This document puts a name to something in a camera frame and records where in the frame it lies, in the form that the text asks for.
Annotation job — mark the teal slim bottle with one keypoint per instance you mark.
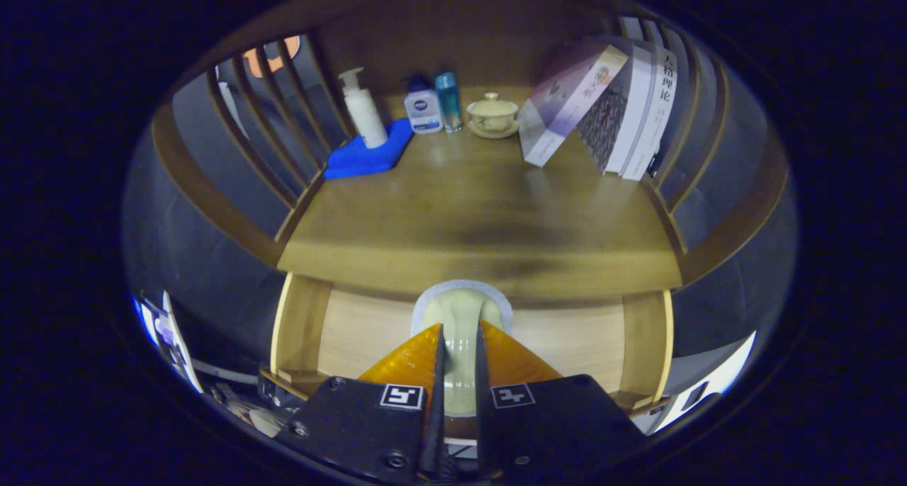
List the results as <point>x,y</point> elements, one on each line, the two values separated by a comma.
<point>448,103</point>

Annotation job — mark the white bottle with blue cap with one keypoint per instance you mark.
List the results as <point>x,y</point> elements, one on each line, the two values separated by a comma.
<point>424,110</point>

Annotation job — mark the white book with black lettering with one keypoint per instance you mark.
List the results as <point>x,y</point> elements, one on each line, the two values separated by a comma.
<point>655,117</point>

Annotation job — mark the wooden countertop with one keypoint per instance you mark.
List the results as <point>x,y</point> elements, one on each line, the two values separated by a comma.
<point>468,210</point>

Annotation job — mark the blue folded cloth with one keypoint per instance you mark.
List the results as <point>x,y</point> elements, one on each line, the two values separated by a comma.
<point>365,160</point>

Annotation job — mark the wooden cabinet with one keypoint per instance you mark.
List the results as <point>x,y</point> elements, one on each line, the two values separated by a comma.
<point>737,217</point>

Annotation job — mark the pale green scrub brush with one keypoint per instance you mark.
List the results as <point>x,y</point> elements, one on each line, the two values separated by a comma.
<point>459,316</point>

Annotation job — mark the white pump bottle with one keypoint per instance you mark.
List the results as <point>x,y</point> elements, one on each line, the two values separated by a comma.
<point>365,114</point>

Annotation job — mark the wooden drawer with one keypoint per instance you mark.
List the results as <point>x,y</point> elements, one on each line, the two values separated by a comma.
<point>567,337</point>

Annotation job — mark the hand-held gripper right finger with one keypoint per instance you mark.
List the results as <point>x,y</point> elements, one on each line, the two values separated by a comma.
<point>482,429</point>

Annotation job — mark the purple and white book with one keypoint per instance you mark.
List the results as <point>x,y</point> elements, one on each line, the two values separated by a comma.
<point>560,107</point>

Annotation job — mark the patterned cover book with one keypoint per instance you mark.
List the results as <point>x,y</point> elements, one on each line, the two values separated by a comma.
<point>609,128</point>

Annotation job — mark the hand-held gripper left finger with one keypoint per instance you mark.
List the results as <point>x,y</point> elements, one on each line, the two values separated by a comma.
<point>434,429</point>

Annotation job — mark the beige lidded teacup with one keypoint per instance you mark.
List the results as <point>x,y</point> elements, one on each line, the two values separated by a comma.
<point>492,114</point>

